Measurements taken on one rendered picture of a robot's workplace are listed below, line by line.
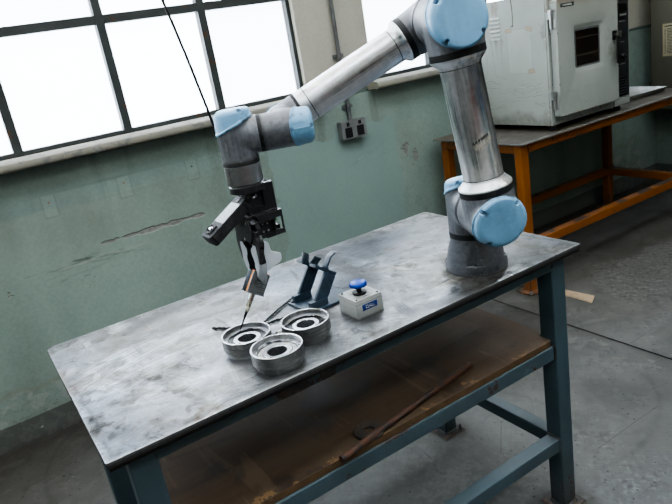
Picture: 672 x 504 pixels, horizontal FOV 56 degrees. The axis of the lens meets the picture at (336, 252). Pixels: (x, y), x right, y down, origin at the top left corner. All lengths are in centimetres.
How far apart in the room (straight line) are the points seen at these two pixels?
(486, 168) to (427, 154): 225
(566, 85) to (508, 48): 36
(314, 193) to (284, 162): 23
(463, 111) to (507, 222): 25
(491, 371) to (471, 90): 70
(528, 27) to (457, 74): 203
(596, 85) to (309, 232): 161
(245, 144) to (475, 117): 46
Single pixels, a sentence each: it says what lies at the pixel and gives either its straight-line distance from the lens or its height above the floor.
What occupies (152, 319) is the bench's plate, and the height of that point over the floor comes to 80.
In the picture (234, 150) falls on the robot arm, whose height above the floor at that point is 121.
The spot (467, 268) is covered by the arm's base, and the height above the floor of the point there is 82.
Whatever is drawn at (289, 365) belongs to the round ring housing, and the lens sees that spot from 121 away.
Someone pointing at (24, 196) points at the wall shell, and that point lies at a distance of 274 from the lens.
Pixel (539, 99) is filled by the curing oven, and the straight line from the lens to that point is 332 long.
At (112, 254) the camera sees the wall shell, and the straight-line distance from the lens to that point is 284.
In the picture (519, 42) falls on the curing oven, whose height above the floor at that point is 122.
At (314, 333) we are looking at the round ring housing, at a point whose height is 83.
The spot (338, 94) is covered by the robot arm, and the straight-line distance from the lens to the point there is 139.
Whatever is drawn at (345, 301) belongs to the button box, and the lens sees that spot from 139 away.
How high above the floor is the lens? 138
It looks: 19 degrees down
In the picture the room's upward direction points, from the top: 10 degrees counter-clockwise
